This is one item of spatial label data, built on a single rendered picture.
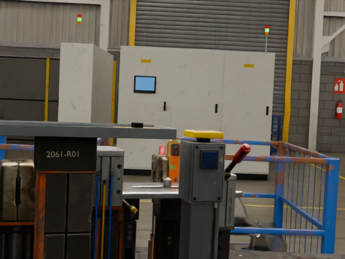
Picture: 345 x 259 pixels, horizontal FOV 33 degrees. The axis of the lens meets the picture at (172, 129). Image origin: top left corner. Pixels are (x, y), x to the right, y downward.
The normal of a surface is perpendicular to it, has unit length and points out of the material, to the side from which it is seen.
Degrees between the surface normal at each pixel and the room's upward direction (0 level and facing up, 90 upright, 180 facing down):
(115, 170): 90
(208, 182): 90
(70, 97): 90
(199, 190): 90
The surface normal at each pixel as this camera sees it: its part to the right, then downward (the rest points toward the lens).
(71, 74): -0.03, 0.05
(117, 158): 0.31, 0.07
